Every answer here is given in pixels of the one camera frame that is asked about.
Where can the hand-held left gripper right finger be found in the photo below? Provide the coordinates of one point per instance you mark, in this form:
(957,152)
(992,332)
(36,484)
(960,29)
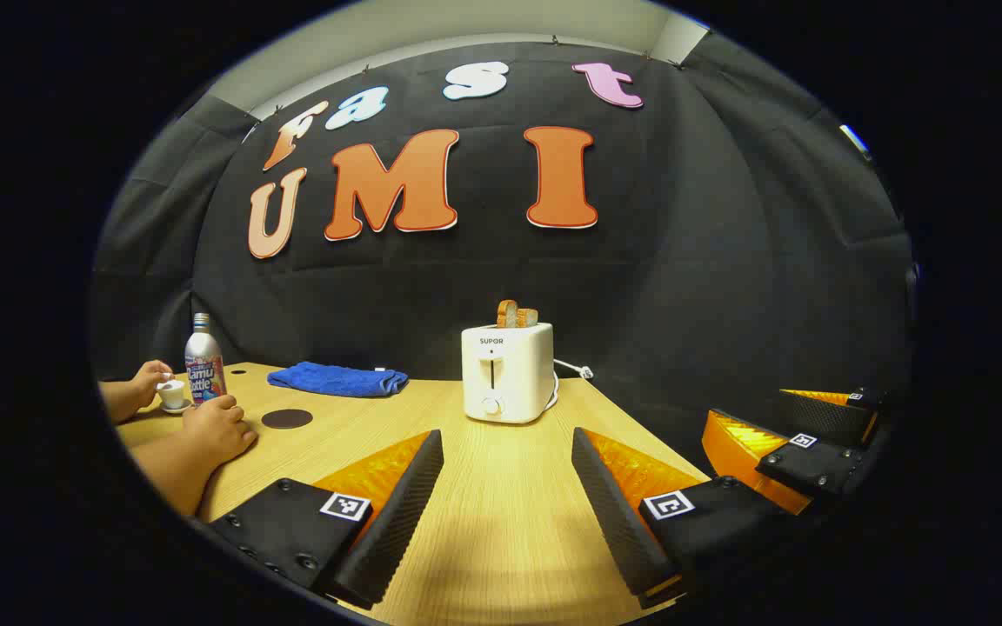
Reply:
(618,522)

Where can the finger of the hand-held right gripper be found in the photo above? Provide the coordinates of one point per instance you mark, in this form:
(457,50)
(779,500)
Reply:
(814,465)
(831,417)

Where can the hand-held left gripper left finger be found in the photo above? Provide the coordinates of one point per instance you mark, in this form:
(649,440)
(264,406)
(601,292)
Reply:
(397,522)

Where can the dark round coaster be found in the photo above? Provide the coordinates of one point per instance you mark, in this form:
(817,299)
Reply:
(286,419)

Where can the silver water bottle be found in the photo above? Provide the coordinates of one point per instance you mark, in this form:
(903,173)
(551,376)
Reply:
(203,369)

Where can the white teacup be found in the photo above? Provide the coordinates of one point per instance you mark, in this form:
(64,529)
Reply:
(172,396)

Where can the blue towel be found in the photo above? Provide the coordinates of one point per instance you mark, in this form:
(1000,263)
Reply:
(336,380)

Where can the white toaster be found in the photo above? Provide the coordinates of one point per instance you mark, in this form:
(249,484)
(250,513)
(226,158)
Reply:
(518,374)

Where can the toasted bread slice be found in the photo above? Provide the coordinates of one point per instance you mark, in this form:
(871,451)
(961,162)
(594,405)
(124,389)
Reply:
(528,317)
(507,315)

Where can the black backdrop cloth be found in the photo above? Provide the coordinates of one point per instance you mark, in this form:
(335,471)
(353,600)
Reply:
(640,287)

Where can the white saucer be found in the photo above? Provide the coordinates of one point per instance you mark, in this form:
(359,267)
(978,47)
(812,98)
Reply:
(177,409)

